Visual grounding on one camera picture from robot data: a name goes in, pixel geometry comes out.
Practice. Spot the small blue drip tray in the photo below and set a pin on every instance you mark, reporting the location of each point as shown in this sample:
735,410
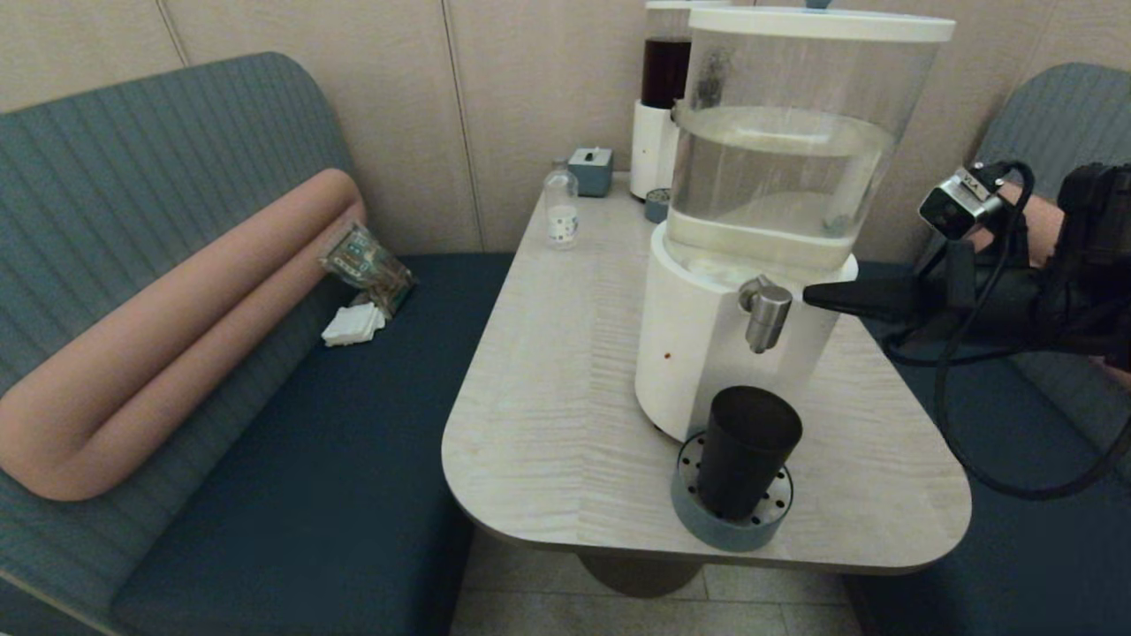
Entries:
655,206

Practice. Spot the round table pedestal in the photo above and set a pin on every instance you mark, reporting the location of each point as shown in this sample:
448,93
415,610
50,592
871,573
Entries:
641,576

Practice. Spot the large white water dispenser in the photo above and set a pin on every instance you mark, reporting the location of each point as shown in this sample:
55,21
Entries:
698,362

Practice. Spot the pink bolster cushion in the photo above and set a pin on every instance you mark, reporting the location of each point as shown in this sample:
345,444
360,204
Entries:
1038,225
159,353

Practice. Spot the blue round perforated drip tray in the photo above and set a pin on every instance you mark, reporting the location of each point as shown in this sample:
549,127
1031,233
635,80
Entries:
691,521

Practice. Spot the metal dispenser tap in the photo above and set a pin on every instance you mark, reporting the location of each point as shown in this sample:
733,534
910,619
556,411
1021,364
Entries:
765,309

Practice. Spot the white folded napkins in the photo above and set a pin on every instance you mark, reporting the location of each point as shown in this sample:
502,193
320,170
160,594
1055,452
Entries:
353,327

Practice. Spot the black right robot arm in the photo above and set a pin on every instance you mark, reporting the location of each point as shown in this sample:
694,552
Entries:
1096,247

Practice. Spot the dark brown plastic cup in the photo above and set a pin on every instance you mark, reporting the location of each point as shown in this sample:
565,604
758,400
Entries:
744,459

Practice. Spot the teal sofa bench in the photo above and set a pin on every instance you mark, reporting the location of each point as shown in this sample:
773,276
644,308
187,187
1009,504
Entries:
292,459
1016,548

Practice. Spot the green snack packet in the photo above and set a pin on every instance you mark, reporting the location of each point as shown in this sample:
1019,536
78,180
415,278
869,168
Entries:
367,265

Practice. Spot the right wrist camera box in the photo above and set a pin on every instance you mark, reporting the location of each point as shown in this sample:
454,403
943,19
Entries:
959,203

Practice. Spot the blue-grey tissue box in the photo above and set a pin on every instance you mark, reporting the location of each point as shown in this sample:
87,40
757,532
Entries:
590,172

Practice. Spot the small clear bottle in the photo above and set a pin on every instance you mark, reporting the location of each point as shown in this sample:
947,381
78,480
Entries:
560,210

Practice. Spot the dispenser with dark drink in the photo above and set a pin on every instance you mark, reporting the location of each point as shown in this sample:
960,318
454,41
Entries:
652,146

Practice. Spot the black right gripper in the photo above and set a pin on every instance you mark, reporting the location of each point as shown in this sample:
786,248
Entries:
1007,305

